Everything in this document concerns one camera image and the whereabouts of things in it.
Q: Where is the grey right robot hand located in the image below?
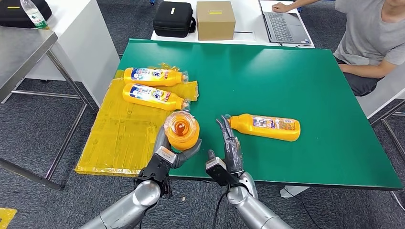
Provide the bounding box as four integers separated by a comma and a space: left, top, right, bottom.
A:
207, 114, 244, 176

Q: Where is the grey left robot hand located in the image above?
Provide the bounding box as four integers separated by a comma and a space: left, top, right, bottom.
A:
152, 126, 203, 170

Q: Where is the person's right hand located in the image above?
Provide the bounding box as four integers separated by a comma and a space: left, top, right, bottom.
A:
271, 2, 292, 13

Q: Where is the orange detergent bottle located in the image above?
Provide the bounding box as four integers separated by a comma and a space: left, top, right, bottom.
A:
228, 114, 301, 142
164, 110, 201, 151
123, 67, 189, 87
122, 83, 191, 111

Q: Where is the clear plastic water bottle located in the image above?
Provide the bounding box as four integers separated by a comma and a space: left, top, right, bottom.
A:
19, 0, 50, 30

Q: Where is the grey laptop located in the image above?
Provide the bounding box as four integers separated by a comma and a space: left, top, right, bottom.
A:
257, 0, 314, 45

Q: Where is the brown cardboard box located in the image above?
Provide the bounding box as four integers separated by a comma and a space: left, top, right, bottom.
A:
196, 1, 236, 42

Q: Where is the white table foot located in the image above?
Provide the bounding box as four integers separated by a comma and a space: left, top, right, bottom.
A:
280, 186, 310, 199

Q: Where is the yellow taped cardboard sheet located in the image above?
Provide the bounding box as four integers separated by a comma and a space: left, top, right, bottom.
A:
75, 62, 199, 177

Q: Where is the person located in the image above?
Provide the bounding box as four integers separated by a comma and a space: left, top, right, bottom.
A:
271, 0, 405, 97

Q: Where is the white desk with metal legs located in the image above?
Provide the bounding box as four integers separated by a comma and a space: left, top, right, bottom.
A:
356, 62, 405, 160

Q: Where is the white table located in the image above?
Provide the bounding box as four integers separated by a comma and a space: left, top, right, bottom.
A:
25, 0, 121, 108

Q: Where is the steel table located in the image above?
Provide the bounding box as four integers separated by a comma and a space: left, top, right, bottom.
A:
0, 25, 98, 191

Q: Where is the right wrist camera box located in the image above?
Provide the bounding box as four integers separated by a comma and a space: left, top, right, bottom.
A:
205, 156, 240, 187

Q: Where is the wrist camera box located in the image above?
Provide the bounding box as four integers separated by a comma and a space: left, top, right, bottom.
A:
205, 156, 240, 187
139, 146, 178, 187

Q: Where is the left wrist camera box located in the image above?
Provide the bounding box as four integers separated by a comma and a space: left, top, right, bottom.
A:
139, 146, 178, 187

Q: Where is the black floor cable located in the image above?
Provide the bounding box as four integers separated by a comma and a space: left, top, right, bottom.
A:
291, 189, 314, 229

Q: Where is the black zip case with strap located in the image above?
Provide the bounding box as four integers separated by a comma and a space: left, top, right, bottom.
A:
152, 1, 197, 38

